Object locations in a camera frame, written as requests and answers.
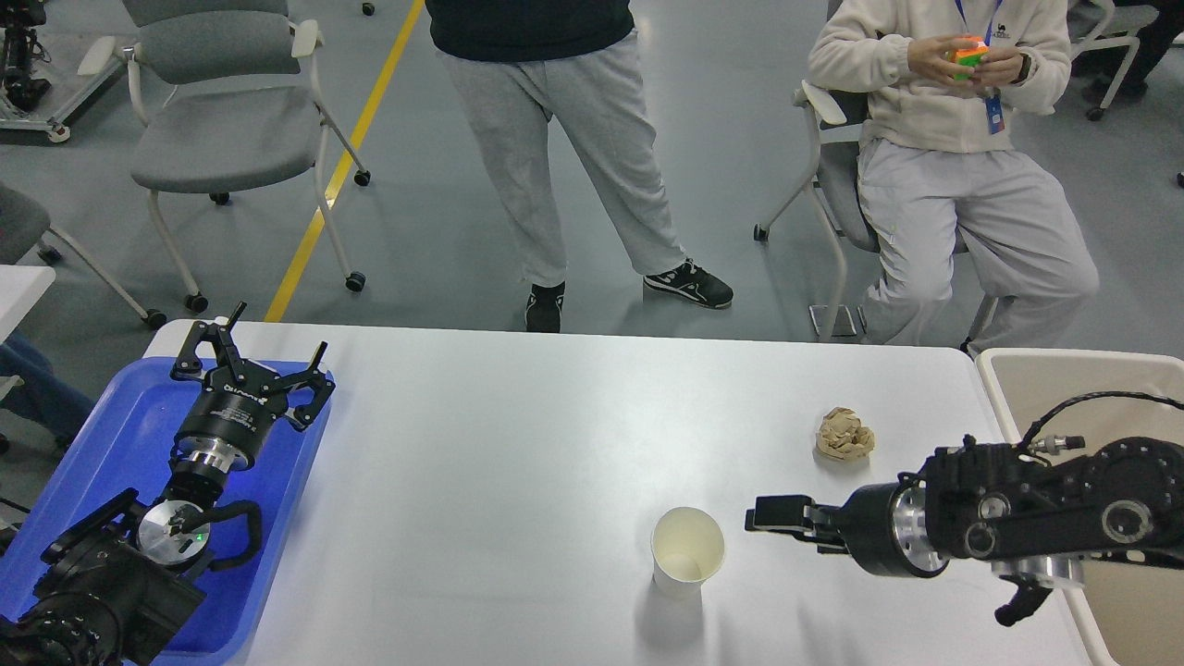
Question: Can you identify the grey office chair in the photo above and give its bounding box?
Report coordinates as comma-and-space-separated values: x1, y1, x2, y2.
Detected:
77, 1, 371, 315

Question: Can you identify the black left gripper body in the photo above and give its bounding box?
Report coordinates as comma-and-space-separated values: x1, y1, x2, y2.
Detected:
173, 360, 308, 474

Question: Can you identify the white chair top right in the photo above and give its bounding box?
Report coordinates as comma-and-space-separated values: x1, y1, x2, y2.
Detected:
1068, 1, 1158, 122

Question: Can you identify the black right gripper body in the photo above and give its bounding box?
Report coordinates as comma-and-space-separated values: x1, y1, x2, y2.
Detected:
829, 482, 950, 579

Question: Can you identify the standing person in grey trousers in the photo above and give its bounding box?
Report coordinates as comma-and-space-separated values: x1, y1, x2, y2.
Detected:
425, 0, 735, 334

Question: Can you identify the colourful puzzle cube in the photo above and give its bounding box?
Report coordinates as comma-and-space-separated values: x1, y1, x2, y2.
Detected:
944, 36, 990, 68

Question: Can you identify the white paper cup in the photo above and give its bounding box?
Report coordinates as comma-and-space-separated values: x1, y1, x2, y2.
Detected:
650, 506, 726, 598

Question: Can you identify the beige plastic bin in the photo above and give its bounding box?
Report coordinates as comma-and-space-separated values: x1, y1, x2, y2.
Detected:
976, 350, 1183, 665

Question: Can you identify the blue plastic tray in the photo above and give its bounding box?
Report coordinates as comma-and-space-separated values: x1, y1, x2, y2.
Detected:
1, 357, 330, 665

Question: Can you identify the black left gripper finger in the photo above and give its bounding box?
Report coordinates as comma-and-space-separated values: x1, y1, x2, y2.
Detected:
170, 301, 247, 382
276, 341, 337, 433

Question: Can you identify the white side table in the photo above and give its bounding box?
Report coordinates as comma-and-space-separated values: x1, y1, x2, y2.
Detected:
0, 265, 56, 342

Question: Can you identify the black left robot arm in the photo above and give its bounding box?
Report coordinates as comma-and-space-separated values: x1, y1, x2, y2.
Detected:
4, 321, 337, 665

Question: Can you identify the seated person in cream jacket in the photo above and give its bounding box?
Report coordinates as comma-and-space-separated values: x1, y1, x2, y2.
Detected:
807, 1, 1099, 356

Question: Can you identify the grey chair under seated person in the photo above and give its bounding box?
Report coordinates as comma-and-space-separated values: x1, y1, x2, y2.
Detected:
753, 81, 1000, 341

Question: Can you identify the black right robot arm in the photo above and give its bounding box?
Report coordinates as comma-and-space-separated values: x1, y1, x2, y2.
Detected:
745, 392, 1183, 625

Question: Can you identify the crumpled brown paper ball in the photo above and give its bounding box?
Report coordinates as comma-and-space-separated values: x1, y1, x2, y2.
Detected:
815, 406, 876, 461

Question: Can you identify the equipment cart top left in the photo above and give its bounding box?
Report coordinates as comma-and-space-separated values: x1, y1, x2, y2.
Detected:
1, 1, 126, 143

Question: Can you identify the grey chair at left edge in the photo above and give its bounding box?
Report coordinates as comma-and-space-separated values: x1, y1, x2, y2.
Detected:
0, 182, 169, 332

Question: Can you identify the person in blue jeans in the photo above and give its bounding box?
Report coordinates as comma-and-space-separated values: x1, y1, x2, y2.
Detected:
1, 332, 94, 450

